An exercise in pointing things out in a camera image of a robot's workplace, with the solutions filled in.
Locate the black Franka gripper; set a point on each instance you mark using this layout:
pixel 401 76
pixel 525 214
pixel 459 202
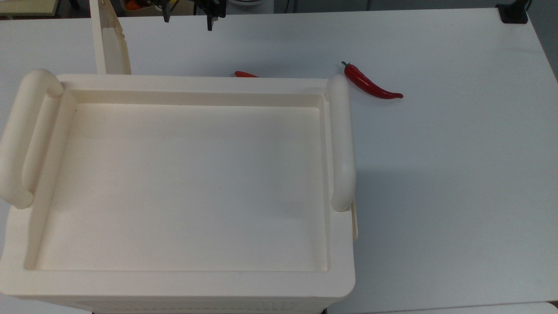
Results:
pixel 212 7

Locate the cream cabinet door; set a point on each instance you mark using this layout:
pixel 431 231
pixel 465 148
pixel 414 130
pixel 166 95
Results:
pixel 111 48

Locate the cream plastic cabinet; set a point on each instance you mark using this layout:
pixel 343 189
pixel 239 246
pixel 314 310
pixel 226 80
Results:
pixel 187 187

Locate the orange object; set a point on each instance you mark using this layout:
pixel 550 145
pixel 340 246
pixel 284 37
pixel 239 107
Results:
pixel 133 4

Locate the red chili pepper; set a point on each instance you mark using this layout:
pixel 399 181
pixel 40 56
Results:
pixel 368 84
pixel 244 74

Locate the wooden board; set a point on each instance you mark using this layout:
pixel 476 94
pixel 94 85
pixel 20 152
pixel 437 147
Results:
pixel 27 6

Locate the black table clamp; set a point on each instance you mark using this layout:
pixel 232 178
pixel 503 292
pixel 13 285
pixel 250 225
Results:
pixel 513 13

